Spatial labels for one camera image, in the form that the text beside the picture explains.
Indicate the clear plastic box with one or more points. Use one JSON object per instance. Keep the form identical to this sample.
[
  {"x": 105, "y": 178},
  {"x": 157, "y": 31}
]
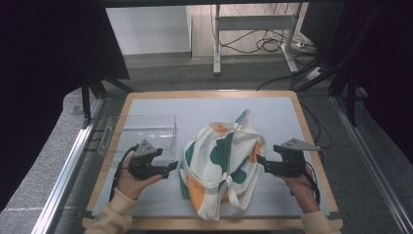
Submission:
[{"x": 152, "y": 130}]

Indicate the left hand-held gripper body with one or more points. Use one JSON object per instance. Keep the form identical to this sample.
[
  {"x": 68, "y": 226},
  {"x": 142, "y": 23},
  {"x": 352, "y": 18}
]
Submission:
[{"x": 142, "y": 162}]

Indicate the dark curtain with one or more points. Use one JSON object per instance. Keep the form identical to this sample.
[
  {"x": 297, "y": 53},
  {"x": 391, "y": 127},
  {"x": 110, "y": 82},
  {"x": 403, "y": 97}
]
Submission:
[
  {"x": 39, "y": 65},
  {"x": 389, "y": 65}
]

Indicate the white table mat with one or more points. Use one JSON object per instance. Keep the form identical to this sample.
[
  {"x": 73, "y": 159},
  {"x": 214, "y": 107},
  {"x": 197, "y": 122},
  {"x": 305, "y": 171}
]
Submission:
[{"x": 195, "y": 107}]

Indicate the white metal desk frame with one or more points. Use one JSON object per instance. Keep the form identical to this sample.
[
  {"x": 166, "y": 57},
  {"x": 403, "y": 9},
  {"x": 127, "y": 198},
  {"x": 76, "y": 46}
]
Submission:
[{"x": 253, "y": 22}]

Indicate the person's right hand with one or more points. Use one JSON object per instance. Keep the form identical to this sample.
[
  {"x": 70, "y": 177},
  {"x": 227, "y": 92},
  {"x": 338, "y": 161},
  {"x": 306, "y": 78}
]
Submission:
[{"x": 302, "y": 191}]

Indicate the grey corner bracket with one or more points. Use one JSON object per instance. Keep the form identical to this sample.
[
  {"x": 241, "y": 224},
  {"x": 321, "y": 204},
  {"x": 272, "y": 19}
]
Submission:
[
  {"x": 87, "y": 214},
  {"x": 335, "y": 215}
]

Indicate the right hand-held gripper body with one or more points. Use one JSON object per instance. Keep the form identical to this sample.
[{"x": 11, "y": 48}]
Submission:
[{"x": 292, "y": 162}]

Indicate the black metal stand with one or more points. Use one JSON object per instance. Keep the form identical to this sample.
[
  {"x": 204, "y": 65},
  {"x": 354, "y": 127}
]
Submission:
[
  {"x": 86, "y": 104},
  {"x": 350, "y": 104}
]

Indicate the white green orange tote bag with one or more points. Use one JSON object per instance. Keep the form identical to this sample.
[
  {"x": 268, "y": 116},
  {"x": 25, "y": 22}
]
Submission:
[{"x": 224, "y": 152}]

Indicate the wooden table board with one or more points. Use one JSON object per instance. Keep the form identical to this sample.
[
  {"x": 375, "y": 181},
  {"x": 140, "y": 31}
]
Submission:
[{"x": 211, "y": 224}]

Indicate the aluminium rail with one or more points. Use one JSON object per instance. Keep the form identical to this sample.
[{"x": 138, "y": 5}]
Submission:
[
  {"x": 373, "y": 162},
  {"x": 68, "y": 169}
]

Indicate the white power strip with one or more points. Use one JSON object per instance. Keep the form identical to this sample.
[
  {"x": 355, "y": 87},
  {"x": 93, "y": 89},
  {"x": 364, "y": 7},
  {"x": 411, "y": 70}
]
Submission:
[{"x": 314, "y": 74}]

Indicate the white board panel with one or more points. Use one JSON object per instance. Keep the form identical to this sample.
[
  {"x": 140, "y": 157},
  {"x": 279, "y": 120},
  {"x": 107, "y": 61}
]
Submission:
[{"x": 146, "y": 29}]

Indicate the person's left hand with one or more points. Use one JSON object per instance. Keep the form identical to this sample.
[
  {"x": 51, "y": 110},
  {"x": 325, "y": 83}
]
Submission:
[{"x": 130, "y": 187}]

